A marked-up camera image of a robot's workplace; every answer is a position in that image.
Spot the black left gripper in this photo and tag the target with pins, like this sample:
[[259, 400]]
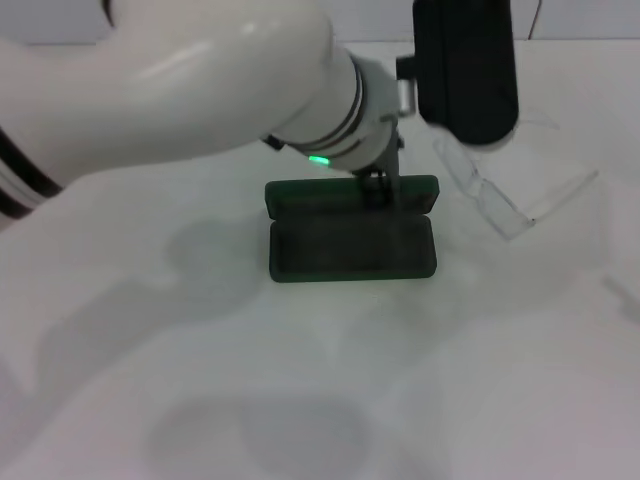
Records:
[[391, 150]]

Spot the green glasses case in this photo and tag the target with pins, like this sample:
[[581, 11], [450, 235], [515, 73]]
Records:
[[350, 250]]

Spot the clear white glasses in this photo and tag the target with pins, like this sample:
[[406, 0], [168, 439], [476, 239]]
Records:
[[474, 181]]

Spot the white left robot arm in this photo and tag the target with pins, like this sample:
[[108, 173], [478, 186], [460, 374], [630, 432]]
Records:
[[150, 100]]

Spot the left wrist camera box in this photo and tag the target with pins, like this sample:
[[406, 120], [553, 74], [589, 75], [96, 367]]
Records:
[[465, 75]]

